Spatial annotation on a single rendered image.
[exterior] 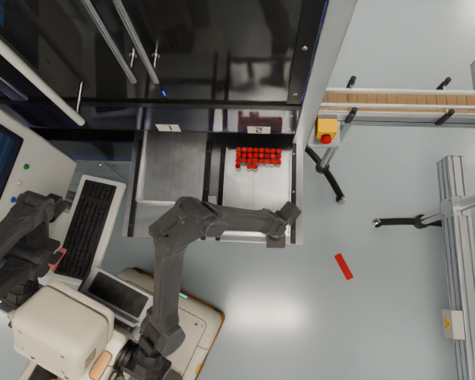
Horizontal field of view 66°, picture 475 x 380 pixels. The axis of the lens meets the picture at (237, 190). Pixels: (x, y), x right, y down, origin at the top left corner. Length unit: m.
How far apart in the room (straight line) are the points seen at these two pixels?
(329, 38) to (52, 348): 0.97
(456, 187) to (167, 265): 1.53
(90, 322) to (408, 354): 1.86
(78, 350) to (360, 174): 1.94
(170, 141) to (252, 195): 0.41
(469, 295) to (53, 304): 1.65
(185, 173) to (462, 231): 1.29
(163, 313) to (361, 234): 1.65
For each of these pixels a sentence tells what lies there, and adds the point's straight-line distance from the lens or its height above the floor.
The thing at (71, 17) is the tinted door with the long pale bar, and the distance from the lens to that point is 1.00.
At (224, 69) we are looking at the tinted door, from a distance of 1.06.
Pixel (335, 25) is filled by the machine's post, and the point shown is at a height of 1.58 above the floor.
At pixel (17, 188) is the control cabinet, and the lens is 1.46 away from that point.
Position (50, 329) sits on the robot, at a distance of 1.02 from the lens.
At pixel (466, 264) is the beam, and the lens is 1.97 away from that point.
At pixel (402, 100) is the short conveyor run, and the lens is 1.63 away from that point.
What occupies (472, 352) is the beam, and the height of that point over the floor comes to 0.54.
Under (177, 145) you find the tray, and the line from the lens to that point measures 1.54.
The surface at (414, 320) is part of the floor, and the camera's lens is 2.46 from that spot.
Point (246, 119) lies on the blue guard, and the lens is 1.30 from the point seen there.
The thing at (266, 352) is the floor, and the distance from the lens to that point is 2.31.
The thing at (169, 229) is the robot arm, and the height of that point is 1.52.
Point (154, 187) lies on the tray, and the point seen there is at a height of 0.88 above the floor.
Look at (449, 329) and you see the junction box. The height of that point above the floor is 0.52.
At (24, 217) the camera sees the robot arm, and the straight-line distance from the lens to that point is 1.05.
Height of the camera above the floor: 2.28
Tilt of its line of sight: 75 degrees down
